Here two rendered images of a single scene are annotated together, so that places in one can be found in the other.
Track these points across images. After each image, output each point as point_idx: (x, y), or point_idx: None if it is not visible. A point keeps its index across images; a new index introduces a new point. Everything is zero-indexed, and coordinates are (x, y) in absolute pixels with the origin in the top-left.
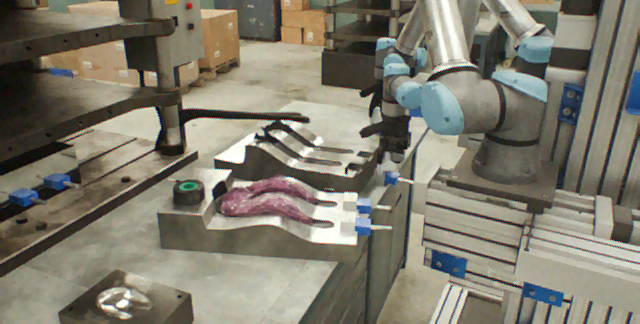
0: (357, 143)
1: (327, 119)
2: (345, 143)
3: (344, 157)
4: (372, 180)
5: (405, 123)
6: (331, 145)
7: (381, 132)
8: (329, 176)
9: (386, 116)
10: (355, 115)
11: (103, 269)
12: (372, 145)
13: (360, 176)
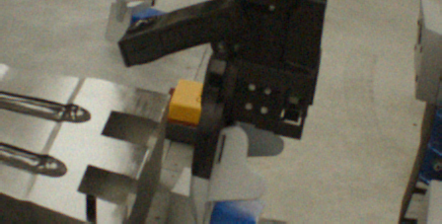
0: (95, 79)
1: (5, 1)
2: (59, 79)
3: (66, 139)
4: (157, 220)
5: (317, 18)
6: (23, 87)
7: (212, 44)
8: (38, 215)
9: None
10: None
11: None
12: (120, 76)
13: (132, 219)
